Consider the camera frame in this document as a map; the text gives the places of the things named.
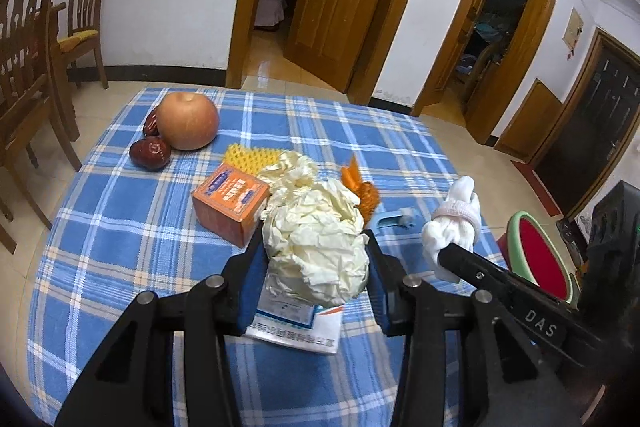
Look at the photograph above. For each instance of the wooden door frame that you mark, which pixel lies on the wooden door frame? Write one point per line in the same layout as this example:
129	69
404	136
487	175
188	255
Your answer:
527	57
245	7

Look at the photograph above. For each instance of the wooden chair with yellow cushion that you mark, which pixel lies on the wooden chair with yellow cushion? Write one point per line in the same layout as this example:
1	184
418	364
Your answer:
80	39

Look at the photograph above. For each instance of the blue plaid tablecloth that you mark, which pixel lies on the blue plaid tablecloth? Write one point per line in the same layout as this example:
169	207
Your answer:
150	232

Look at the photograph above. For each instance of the low wooden wall panel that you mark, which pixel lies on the low wooden wall panel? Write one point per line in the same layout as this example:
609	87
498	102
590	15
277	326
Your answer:
532	122

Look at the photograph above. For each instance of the white knotted sock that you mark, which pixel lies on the white knotted sock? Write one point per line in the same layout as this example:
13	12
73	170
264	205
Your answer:
452	217

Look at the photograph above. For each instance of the beige wall panel box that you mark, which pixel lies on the beige wall panel box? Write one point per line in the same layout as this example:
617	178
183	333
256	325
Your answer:
573	29

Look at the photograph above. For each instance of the orange foam fruit net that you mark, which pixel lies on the orange foam fruit net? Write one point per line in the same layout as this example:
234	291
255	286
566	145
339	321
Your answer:
365	192

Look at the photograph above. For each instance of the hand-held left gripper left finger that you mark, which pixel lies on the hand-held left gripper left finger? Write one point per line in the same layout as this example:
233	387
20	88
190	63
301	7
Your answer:
251	272

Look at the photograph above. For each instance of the wooden dining chair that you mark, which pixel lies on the wooden dining chair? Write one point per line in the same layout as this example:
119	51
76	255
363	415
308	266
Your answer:
25	72

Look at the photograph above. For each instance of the white printed medicine packet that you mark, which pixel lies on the white printed medicine packet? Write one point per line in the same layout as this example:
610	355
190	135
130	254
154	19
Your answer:
295	324

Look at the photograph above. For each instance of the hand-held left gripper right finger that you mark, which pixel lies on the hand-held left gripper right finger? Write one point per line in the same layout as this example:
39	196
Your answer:
374	279

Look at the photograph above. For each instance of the yellow foam fruit net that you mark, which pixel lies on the yellow foam fruit net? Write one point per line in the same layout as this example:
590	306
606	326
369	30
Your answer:
247	157

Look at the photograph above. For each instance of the red doormat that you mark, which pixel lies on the red doormat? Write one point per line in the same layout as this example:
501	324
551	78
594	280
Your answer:
537	187

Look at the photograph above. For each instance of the cream paper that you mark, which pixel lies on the cream paper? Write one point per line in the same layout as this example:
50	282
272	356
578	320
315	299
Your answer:
290	172
315	242

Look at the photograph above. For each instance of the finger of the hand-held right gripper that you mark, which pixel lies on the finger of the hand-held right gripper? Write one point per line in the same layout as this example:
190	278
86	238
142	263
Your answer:
475	274

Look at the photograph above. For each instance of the orange cardboard box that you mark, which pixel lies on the orange cardboard box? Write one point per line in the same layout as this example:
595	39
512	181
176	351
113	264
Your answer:
227	202

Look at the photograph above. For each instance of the red basin with green rim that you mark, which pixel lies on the red basin with green rim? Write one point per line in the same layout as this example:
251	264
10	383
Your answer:
542	252

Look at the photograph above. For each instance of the red jujube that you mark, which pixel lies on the red jujube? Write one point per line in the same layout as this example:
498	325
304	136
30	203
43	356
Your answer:
151	123
150	153

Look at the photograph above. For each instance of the pink bed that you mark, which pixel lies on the pink bed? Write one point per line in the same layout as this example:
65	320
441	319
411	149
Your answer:
270	9

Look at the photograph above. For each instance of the dark metal entrance door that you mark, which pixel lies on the dark metal entrance door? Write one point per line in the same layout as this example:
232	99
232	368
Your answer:
595	122

